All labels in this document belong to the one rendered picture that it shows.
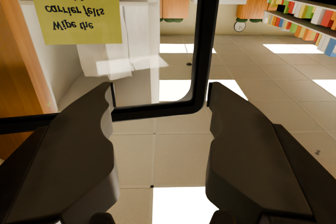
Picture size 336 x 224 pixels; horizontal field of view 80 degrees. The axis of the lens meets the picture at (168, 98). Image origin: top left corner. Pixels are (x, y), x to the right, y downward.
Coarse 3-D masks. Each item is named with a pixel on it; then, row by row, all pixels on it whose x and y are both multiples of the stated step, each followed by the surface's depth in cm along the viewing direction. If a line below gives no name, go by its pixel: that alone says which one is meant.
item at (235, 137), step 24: (216, 96) 11; (240, 96) 10; (216, 120) 9; (240, 120) 9; (264, 120) 9; (216, 144) 7; (240, 144) 7; (264, 144) 7; (216, 168) 6; (240, 168) 6; (264, 168) 6; (288, 168) 6; (216, 192) 7; (240, 192) 6; (264, 192) 6; (288, 192) 6; (240, 216) 6
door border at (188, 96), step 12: (216, 0) 21; (216, 12) 21; (192, 60) 24; (192, 72) 25; (192, 84) 26; (192, 96) 27; (204, 96) 27; (120, 108) 25; (132, 108) 26; (144, 108) 26; (0, 120) 23; (12, 120) 23; (24, 120) 24; (12, 132) 24
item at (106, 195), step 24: (96, 96) 10; (72, 120) 8; (96, 120) 8; (48, 144) 7; (72, 144) 7; (96, 144) 7; (48, 168) 6; (72, 168) 6; (96, 168) 6; (24, 192) 6; (48, 192) 6; (72, 192) 6; (96, 192) 6; (24, 216) 5; (48, 216) 5; (72, 216) 6
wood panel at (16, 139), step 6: (24, 132) 31; (30, 132) 31; (0, 138) 31; (6, 138) 31; (12, 138) 31; (18, 138) 32; (24, 138) 32; (0, 144) 32; (6, 144) 32; (12, 144) 32; (18, 144) 32; (0, 150) 33; (6, 150) 33; (12, 150) 33; (0, 156) 33; (6, 156) 34
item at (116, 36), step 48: (0, 0) 17; (48, 0) 18; (96, 0) 19; (144, 0) 20; (192, 0) 20; (0, 48) 19; (48, 48) 20; (96, 48) 21; (144, 48) 22; (192, 48) 23; (0, 96) 22; (48, 96) 23; (144, 96) 25
